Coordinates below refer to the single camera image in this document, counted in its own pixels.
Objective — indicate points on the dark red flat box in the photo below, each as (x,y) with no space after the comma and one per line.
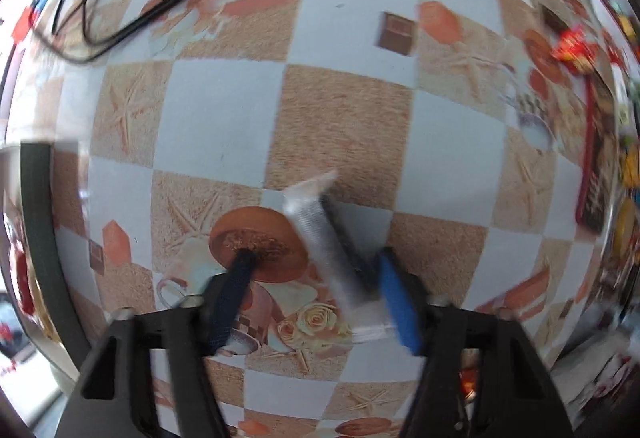
(595,178)

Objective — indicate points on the grey storage bin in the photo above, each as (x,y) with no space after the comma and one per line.
(35,218)

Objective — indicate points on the checkered printed tablecloth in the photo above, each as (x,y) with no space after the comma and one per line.
(340,117)

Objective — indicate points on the red wrapped candy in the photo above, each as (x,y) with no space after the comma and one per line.
(570,47)

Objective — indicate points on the red snack packet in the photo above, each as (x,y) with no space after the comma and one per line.
(20,270)

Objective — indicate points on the clear black snack packet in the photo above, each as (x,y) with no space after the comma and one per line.
(317,238)

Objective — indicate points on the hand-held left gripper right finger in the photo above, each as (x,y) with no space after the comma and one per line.
(400,308)

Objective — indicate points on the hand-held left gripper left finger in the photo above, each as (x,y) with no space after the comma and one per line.
(227,303)

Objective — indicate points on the red clip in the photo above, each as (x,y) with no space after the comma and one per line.
(22,25)

